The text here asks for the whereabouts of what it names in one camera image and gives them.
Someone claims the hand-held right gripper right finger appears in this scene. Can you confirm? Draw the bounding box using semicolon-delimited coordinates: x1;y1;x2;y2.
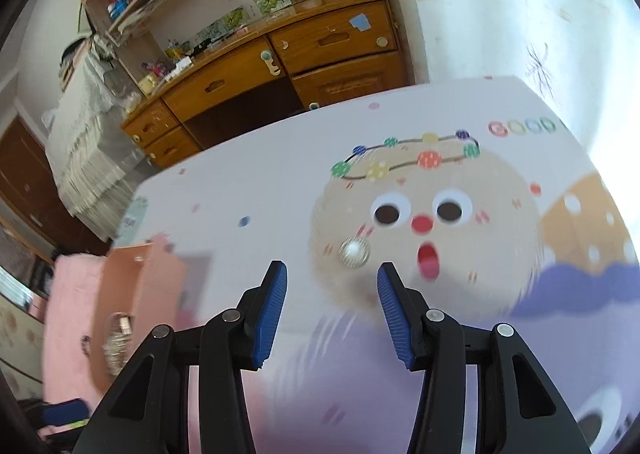
376;261;593;454

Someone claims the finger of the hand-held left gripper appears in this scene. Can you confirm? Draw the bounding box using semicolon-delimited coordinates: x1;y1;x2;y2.
39;398;93;452

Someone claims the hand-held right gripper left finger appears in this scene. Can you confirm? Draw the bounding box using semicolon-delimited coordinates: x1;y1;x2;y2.
72;260;288;454

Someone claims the round pearl earring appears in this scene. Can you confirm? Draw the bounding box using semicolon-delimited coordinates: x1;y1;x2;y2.
337;237;372;269

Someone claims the white pearl necklace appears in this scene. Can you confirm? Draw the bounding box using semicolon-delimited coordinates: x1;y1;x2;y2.
102;334;130;376

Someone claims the peach plastic box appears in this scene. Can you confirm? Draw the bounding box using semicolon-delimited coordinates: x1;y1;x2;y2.
92;240;178;387

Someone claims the pink plush cushion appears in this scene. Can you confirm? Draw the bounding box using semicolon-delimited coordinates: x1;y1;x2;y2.
42;253;108;435

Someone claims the dark wooden cabinet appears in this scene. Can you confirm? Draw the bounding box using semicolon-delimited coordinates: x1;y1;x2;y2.
0;114;111;295

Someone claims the wooden desk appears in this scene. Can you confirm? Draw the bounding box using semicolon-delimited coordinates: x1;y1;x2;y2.
120;0;416;170

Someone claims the bed with white lace cover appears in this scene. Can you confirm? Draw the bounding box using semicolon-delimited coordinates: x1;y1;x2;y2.
45;52;151;242

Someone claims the white leaf print curtain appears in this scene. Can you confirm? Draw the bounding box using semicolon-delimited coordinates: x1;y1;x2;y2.
395;0;640;165

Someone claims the white wire rack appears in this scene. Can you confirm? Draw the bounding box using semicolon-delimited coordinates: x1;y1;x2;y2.
105;0;196;48

